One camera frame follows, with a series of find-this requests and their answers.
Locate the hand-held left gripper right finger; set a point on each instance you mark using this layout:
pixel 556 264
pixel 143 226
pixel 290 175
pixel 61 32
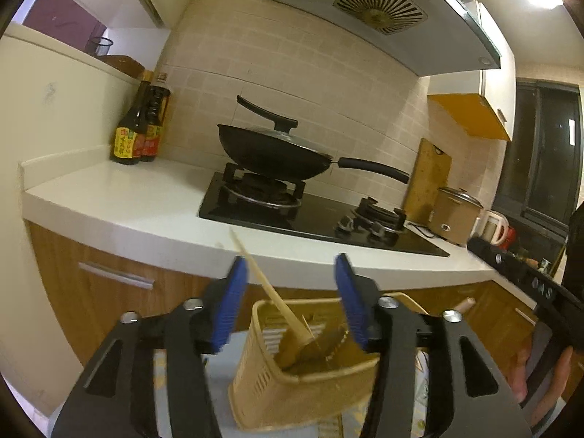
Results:
pixel 351 301

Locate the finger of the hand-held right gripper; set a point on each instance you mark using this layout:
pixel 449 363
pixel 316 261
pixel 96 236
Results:
pixel 497 258

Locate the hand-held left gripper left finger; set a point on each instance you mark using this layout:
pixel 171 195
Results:
pixel 228 303

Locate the wooden chopstick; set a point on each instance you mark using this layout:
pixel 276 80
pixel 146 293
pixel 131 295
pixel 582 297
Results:
pixel 269 287
pixel 465 304

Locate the clear plastic spoon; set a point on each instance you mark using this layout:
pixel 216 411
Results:
pixel 326 344

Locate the beige plastic utensil basket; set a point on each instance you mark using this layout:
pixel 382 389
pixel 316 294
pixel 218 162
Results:
pixel 283 397

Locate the person's right hand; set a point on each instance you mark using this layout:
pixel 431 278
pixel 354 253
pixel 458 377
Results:
pixel 554 388

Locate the red container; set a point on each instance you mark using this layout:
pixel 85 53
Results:
pixel 512 238

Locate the white electric kettle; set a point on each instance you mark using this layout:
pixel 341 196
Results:
pixel 490 230

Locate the beige rice cooker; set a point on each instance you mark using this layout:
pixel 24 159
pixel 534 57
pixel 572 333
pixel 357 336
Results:
pixel 451 221

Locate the patterned blue tablecloth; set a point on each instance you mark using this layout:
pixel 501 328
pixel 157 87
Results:
pixel 220 374

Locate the black glass gas stove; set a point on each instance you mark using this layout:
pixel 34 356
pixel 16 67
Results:
pixel 319 219

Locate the wooden cutting board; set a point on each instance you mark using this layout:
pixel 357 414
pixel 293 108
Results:
pixel 426 178

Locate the dark window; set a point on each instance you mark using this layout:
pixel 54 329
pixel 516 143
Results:
pixel 538 155

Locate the wooden base cabinet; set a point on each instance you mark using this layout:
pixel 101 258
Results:
pixel 91 310

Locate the black wok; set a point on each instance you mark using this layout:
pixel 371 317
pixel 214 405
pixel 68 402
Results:
pixel 273 155

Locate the red label sauce bottle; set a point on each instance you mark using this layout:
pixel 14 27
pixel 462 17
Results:
pixel 153 143

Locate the yellow label soy sauce bottle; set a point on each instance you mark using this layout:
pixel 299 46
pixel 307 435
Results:
pixel 125 146

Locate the grey range hood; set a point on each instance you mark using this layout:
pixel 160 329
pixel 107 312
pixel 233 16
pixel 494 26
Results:
pixel 433 32

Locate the brown wooden box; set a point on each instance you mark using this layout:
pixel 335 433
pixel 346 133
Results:
pixel 123 64

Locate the small black mesh cup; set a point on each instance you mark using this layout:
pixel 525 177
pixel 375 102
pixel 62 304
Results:
pixel 101 48

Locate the wall cabinet orange underside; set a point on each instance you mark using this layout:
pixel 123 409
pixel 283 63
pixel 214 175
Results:
pixel 470 109

